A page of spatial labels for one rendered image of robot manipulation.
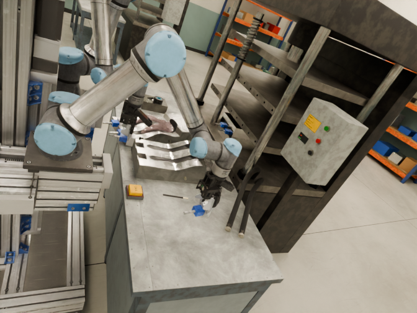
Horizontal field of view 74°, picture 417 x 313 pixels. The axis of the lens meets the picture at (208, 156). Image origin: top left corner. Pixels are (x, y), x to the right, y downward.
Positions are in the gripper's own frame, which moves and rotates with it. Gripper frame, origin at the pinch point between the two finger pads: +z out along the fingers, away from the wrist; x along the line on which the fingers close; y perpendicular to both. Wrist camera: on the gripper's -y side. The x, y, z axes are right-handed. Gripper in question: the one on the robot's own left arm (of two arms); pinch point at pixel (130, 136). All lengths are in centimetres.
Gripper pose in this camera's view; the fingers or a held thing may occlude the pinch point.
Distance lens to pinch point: 155.4
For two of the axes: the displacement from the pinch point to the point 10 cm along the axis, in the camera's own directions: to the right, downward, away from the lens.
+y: -9.1, -2.2, -3.4
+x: 1.7, 5.6, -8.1
